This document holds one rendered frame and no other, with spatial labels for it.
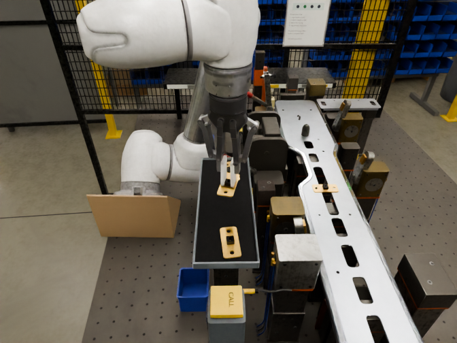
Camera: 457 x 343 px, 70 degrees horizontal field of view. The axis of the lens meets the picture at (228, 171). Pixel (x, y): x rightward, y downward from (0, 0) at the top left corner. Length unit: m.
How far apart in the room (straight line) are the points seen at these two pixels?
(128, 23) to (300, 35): 1.48
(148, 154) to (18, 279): 1.36
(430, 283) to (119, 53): 0.84
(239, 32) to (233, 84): 0.09
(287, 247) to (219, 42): 0.48
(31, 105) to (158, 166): 2.32
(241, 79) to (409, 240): 1.10
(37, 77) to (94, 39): 2.82
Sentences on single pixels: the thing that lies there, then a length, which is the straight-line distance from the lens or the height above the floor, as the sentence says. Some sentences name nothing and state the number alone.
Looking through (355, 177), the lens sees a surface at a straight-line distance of 1.22.
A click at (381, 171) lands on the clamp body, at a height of 1.04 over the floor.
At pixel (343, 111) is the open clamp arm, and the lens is 1.47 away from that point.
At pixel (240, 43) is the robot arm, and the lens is 0.58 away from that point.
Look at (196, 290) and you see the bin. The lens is 1.21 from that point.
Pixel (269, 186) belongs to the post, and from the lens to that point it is 0.97.
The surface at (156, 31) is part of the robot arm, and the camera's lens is 0.54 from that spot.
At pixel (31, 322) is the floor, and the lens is 2.21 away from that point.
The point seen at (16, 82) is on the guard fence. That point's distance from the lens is 3.46.
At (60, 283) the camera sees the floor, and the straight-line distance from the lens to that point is 2.28.
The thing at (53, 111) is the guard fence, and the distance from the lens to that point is 3.48.
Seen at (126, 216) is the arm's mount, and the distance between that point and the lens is 1.32.
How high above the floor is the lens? 1.73
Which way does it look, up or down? 38 degrees down
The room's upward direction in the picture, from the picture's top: straight up
